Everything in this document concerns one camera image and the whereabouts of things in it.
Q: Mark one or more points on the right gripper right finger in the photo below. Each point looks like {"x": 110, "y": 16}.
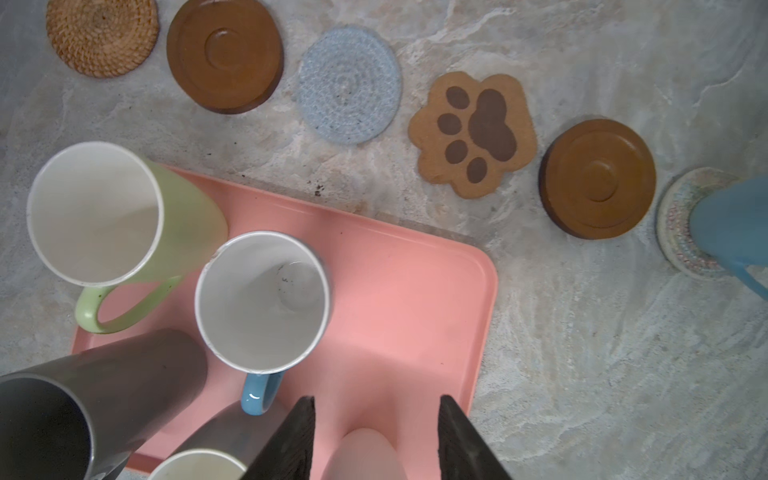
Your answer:
{"x": 462, "y": 452}

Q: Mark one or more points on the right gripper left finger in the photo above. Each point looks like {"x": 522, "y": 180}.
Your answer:
{"x": 288, "y": 453}

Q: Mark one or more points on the blue floral mug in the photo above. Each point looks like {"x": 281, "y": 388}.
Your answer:
{"x": 262, "y": 304}

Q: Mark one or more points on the dark grey mug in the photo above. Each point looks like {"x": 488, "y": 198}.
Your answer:
{"x": 82, "y": 416}

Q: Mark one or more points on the multicolour woven round coaster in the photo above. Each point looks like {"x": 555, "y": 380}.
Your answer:
{"x": 672, "y": 221}

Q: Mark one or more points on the brown wooden coaster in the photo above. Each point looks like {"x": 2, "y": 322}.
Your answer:
{"x": 597, "y": 179}
{"x": 227, "y": 56}

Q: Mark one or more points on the green mug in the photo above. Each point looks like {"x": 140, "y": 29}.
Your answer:
{"x": 124, "y": 228}

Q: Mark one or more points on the cork paw print coaster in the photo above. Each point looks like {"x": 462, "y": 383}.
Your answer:
{"x": 471, "y": 133}

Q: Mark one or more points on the light blue mug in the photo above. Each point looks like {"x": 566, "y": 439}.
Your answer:
{"x": 731, "y": 226}

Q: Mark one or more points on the blue woven round coaster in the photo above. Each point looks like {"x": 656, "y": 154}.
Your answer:
{"x": 349, "y": 85}

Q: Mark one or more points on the woven rattan coaster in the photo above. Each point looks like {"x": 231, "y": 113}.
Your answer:
{"x": 101, "y": 38}

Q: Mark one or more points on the pink silicone tray mat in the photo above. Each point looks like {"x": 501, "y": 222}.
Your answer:
{"x": 410, "y": 317}

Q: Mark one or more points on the grey handled white mug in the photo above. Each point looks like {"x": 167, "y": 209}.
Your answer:
{"x": 224, "y": 447}

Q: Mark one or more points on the pink handled white mug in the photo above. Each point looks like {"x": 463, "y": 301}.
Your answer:
{"x": 364, "y": 454}

